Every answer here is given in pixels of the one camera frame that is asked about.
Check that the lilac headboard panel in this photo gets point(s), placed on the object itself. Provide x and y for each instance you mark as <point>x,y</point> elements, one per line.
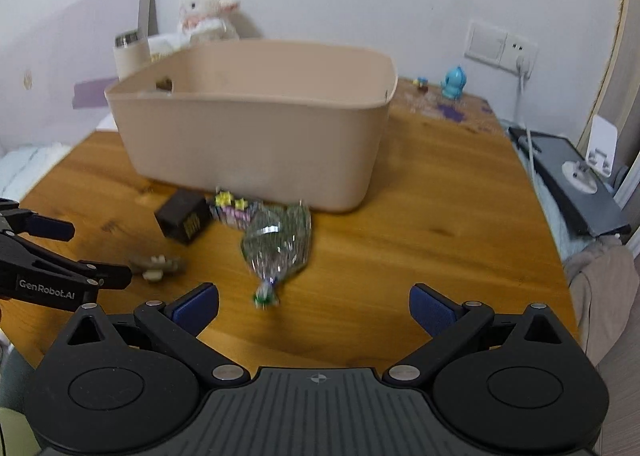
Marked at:
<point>54,76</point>

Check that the white phone stand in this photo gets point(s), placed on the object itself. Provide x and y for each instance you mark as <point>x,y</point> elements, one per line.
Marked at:
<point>599,161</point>

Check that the green clear snack bag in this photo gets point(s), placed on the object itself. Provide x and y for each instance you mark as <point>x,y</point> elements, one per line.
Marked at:
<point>275,246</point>

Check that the beige plastic storage basket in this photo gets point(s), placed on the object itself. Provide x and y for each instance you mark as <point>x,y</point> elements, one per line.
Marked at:
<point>280,121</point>

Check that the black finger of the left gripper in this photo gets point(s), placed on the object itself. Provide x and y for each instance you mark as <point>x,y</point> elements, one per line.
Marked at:
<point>35,264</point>
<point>24,221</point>

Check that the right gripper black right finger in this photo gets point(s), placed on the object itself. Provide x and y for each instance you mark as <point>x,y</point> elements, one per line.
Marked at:
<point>502,383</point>

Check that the small colourful toy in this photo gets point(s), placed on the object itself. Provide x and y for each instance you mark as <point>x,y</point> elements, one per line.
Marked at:
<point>421,84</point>

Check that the cream thermos bottle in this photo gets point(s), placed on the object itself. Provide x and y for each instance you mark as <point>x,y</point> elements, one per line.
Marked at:
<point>131,53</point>

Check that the dark brown small box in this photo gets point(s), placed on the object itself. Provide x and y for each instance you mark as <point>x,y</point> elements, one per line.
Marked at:
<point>184,216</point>

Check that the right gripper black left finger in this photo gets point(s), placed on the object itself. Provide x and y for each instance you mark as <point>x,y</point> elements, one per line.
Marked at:
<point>124,383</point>

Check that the white gold floral hair clip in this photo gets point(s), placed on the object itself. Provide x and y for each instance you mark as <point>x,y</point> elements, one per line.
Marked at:
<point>153,269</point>

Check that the white wall switch socket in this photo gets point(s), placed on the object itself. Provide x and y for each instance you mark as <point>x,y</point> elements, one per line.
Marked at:
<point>498,48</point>

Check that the gold patterned tissue box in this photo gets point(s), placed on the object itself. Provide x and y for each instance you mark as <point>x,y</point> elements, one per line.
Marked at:
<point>160,54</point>

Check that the colourful star card box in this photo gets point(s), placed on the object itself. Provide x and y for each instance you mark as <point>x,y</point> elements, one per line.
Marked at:
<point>235,211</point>

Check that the blue toy figurine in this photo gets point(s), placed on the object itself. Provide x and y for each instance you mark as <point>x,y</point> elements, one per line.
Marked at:
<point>453,84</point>

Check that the white plush lamb toy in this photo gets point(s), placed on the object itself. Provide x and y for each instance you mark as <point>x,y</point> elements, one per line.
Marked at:
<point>206,20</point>

